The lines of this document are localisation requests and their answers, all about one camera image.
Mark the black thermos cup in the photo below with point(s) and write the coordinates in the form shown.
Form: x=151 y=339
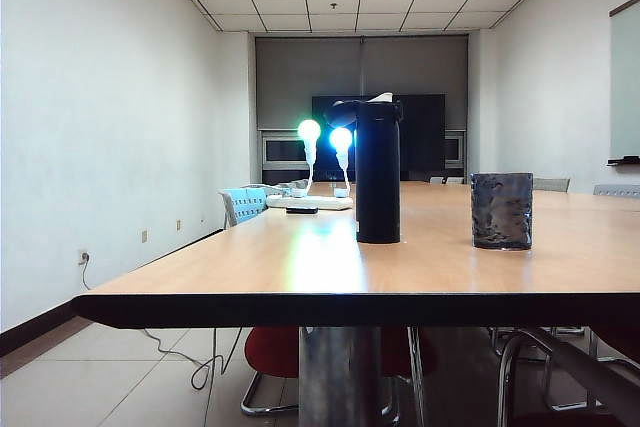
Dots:
x=378 y=177

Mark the dark textured glass cup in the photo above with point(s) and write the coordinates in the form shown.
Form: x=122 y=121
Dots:
x=501 y=212

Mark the white power strip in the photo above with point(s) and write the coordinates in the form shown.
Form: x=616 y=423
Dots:
x=325 y=203

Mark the small flat black device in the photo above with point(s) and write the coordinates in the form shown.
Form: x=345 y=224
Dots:
x=302 y=210

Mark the grey perforated-back chair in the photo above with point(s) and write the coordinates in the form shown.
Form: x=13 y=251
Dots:
x=290 y=188
x=456 y=179
x=245 y=207
x=617 y=190
x=551 y=184
x=437 y=179

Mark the grey media cabinet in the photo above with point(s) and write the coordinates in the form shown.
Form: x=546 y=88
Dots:
x=285 y=149

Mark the white flexible USB lamp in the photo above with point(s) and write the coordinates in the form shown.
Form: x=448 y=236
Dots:
x=341 y=137
x=309 y=129

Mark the grey roller blind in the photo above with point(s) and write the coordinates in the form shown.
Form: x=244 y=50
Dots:
x=415 y=64
x=307 y=77

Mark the large black TV screen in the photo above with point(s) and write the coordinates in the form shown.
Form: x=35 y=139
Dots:
x=425 y=137

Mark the metal table leg column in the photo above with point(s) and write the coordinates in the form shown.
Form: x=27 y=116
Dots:
x=340 y=377

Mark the black whiteboard tray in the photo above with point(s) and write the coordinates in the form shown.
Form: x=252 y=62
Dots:
x=622 y=161

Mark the red chair chrome frame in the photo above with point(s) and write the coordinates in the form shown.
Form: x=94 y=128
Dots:
x=395 y=352
x=272 y=352

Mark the chrome frame armchair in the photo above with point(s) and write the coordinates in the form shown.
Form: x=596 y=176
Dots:
x=550 y=343

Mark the wall whiteboard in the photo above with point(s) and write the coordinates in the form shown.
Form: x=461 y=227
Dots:
x=626 y=82

